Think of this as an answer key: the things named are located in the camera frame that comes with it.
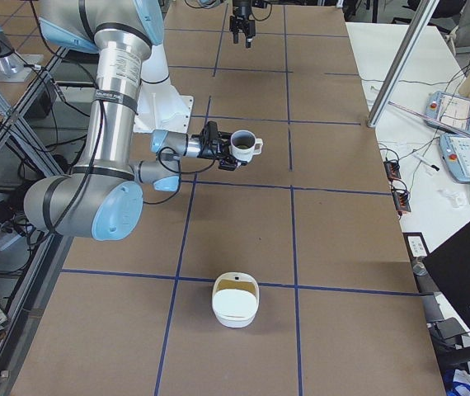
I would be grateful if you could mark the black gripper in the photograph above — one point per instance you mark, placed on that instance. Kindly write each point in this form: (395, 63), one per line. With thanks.
(242, 10)
(210, 151)

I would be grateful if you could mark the white ribbed mug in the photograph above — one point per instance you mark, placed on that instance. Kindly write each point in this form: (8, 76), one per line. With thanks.
(244, 145)

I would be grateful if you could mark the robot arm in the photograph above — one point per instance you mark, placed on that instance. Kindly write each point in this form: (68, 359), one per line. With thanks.
(128, 142)

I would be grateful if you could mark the teach pendant far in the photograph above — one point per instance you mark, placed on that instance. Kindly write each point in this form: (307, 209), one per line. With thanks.
(449, 109)

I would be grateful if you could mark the teach pendant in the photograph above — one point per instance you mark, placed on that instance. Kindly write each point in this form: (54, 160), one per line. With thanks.
(449, 109)
(455, 151)

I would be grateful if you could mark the teach pendant near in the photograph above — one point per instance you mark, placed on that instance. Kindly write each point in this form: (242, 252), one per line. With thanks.
(455, 151)

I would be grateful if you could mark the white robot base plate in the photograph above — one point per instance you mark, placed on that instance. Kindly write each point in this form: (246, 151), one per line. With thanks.
(160, 105)

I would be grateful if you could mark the aluminium frame post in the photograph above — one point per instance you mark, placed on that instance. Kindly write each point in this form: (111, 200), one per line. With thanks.
(418, 23)

